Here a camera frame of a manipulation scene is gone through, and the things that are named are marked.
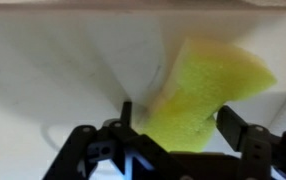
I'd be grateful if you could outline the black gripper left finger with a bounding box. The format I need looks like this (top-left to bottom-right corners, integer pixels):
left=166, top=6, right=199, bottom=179
left=120, top=101, right=132, bottom=125

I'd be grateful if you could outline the yellow sponge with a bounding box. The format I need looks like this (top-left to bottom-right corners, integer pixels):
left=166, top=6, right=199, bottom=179
left=137, top=39, right=277, bottom=152

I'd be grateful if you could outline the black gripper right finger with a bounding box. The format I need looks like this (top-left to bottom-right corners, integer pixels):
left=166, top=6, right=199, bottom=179
left=216, top=105, right=248, bottom=152

